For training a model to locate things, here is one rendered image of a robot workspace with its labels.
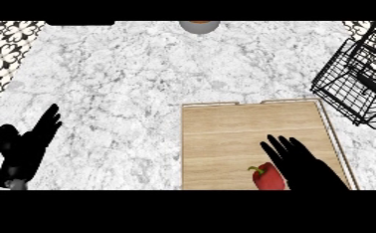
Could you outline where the red bell pepper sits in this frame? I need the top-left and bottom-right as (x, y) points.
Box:
(246, 161), (286, 191)

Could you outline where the grey bowl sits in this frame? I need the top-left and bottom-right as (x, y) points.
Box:
(178, 20), (221, 35)

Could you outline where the wooden tray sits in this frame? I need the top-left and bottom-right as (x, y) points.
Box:
(181, 99), (361, 191)

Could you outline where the black flat appliance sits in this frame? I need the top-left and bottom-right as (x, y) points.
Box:
(44, 20), (116, 27)

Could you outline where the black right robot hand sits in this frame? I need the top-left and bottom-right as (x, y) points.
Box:
(258, 134), (352, 191)

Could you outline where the black wire tiered basket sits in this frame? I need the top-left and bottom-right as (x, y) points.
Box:
(310, 24), (376, 130)

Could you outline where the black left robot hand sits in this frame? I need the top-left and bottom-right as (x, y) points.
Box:
(0, 103), (65, 189)

